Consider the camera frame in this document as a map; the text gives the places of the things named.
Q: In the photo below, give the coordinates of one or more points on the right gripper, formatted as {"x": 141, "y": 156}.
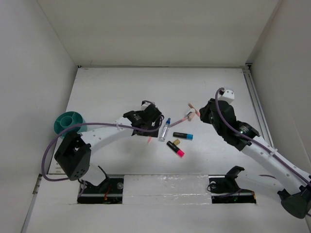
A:
{"x": 204, "y": 110}

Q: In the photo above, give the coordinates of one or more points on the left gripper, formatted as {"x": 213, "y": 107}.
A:
{"x": 152, "y": 134}

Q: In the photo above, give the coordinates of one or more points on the pink slim highlighter pen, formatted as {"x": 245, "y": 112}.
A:
{"x": 188, "y": 116}

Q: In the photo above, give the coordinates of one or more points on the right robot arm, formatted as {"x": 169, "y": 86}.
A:
{"x": 295, "y": 193}

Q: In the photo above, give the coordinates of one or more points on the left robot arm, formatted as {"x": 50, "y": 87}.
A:
{"x": 76, "y": 149}

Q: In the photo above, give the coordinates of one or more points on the clear bottle blue cap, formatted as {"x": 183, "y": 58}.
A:
{"x": 165, "y": 130}

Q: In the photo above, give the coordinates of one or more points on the black highlighter blue cap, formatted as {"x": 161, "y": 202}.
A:
{"x": 186, "y": 136}

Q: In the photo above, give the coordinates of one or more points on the black highlighter pink cap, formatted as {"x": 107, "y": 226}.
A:
{"x": 175, "y": 149}

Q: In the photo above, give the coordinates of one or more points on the teal round organizer container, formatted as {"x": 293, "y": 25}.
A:
{"x": 67, "y": 120}

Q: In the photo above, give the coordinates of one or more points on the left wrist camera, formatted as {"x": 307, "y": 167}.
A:
{"x": 145, "y": 104}

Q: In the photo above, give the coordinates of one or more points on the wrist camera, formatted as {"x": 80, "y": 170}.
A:
{"x": 226, "y": 95}
{"x": 145, "y": 104}

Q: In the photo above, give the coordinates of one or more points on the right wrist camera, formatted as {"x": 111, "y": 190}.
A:
{"x": 226, "y": 95}

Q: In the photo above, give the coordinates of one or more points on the aluminium rail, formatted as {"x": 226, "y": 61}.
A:
{"x": 263, "y": 126}

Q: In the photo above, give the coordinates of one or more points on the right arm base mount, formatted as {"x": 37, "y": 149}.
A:
{"x": 225, "y": 190}

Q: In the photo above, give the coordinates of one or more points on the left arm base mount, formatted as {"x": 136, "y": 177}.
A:
{"x": 110, "y": 191}

